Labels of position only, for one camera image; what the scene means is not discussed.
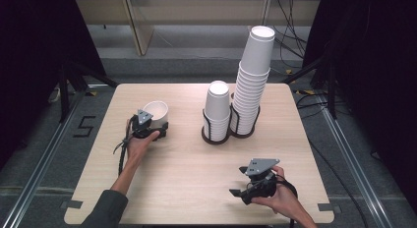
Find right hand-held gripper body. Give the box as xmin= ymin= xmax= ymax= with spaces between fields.
xmin=240 ymin=157 xmax=281 ymax=205

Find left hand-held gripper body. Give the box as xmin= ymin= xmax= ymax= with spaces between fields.
xmin=131 ymin=109 xmax=166 ymax=141

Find white paper cup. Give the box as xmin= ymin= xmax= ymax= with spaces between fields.
xmin=142 ymin=100 xmax=170 ymax=129

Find black wire cup holder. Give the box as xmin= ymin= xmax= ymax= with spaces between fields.
xmin=229 ymin=102 xmax=262 ymax=140

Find white cup stack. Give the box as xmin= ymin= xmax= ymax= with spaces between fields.
xmin=201 ymin=108 xmax=234 ymax=145

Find short stack of white cups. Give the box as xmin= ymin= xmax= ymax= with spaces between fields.
xmin=203 ymin=80 xmax=231 ymax=143

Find tall stack of white cups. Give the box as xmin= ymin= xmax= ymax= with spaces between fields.
xmin=230 ymin=25 xmax=276 ymax=136

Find person's left hand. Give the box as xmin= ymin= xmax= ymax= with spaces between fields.
xmin=126 ymin=119 xmax=161 ymax=164

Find person's right hand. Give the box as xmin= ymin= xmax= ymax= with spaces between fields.
xmin=260 ymin=165 xmax=301 ymax=220

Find grey tape piece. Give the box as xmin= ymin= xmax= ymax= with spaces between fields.
xmin=317 ymin=202 xmax=342 ymax=213

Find black metal stand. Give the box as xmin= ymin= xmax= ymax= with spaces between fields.
xmin=58 ymin=59 xmax=119 ymax=124
xmin=281 ymin=54 xmax=338 ymax=119

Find wooden shelf panel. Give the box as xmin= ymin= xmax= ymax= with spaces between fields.
xmin=122 ymin=0 xmax=155 ymax=57

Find dark grey sleeve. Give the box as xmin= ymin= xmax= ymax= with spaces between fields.
xmin=80 ymin=189 xmax=129 ymax=228

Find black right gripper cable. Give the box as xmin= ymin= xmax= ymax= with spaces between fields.
xmin=274 ymin=173 xmax=299 ymax=228

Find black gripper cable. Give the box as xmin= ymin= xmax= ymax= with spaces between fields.
xmin=112 ymin=114 xmax=139 ymax=177
xmin=274 ymin=173 xmax=299 ymax=228

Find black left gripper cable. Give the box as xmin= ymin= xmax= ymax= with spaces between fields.
xmin=112 ymin=114 xmax=139 ymax=177

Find black floor cable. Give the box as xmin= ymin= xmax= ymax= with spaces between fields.
xmin=296 ymin=89 xmax=372 ymax=228

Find metal floor rail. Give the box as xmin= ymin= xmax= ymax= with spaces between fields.
xmin=0 ymin=89 xmax=88 ymax=228
xmin=316 ymin=99 xmax=415 ymax=228

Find bundle of black cables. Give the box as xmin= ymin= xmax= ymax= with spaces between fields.
xmin=273 ymin=0 xmax=309 ymax=70

